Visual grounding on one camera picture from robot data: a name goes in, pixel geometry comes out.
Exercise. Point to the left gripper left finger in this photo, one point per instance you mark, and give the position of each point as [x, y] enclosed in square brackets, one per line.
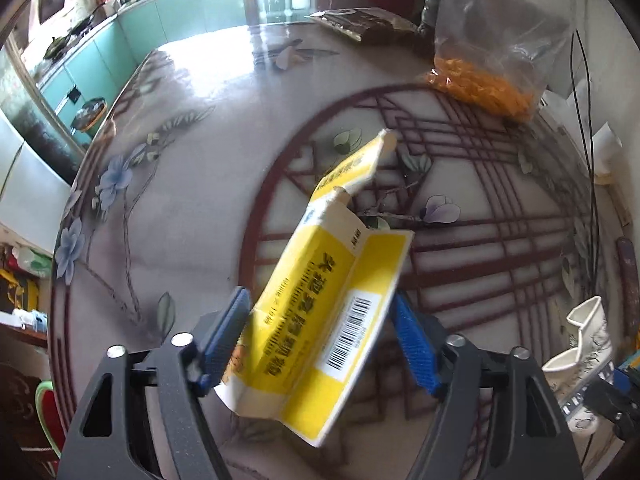
[133, 395]

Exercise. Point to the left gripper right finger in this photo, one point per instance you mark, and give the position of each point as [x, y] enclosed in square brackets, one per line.
[499, 401]

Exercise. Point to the yellow white medicine box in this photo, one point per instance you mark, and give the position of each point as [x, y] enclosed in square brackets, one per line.
[314, 325]

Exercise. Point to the green kitchen trash bin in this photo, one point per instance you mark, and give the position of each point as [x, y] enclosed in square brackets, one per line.
[89, 115]

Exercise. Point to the teal kitchen cabinets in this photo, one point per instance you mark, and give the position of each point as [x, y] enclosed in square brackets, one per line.
[104, 60]

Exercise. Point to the white ceramic shoe ornament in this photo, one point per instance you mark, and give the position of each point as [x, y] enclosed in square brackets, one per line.
[587, 358]

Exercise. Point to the red bin with green rim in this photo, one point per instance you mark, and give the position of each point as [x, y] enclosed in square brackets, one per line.
[50, 420]

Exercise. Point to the white refrigerator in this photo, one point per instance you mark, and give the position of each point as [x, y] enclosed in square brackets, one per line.
[33, 196]

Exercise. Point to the clear bag of orange snacks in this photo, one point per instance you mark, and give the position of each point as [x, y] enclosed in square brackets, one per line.
[499, 54]

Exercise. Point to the dark flat snack packet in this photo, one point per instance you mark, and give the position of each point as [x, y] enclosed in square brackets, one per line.
[374, 26]

